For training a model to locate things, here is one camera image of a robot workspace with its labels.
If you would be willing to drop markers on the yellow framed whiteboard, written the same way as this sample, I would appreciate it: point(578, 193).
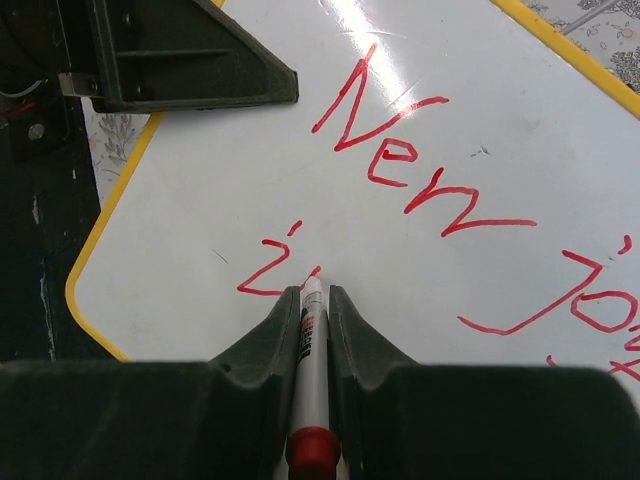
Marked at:
point(465, 172)

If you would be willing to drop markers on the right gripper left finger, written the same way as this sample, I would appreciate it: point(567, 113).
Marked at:
point(252, 399)

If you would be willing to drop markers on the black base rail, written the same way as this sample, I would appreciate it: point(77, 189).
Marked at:
point(49, 205)

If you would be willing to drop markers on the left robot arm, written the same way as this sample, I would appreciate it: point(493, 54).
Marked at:
point(38, 122)

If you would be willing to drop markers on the floral table mat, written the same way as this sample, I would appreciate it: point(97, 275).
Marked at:
point(611, 38)

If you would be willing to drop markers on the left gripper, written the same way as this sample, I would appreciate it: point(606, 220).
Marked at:
point(139, 56)

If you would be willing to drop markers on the red whiteboard marker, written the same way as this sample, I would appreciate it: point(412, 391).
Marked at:
point(313, 450)

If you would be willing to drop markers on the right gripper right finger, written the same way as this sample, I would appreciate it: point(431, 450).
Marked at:
point(361, 358)

